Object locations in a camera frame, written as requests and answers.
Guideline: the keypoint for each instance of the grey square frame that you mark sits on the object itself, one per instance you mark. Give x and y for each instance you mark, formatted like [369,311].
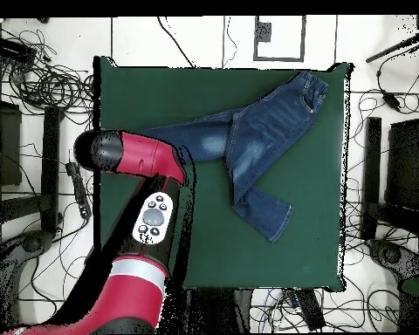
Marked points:
[279,59]

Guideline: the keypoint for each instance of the blue denim jeans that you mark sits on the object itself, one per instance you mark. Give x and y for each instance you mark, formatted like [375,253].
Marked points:
[265,132]

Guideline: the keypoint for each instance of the black stand bar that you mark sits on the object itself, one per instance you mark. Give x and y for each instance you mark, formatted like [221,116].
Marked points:
[50,167]
[373,157]

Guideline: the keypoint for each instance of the grey wheeled stand leg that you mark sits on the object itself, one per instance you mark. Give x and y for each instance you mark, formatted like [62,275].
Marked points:
[391,254]
[31,244]

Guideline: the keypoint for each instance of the black tripod leg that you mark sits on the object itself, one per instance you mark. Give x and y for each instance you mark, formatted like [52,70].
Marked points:
[387,52]

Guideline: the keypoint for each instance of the dark square case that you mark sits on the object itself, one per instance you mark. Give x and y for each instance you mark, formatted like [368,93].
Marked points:
[7,146]
[405,164]

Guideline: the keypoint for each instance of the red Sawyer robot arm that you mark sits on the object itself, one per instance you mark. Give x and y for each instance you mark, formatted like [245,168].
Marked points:
[143,153]

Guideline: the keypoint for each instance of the dark green table cloth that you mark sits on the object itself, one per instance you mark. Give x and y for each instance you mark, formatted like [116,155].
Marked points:
[230,251]

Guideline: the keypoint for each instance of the black power strip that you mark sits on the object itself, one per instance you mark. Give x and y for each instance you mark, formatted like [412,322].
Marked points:
[80,195]
[310,310]

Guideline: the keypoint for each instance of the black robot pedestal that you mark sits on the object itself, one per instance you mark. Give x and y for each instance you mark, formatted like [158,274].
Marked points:
[216,310]

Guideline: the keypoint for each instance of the black flat box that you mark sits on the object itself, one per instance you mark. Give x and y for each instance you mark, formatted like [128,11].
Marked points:
[10,47]

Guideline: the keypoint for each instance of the black power adapter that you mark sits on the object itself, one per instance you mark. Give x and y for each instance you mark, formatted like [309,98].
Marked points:
[391,100]

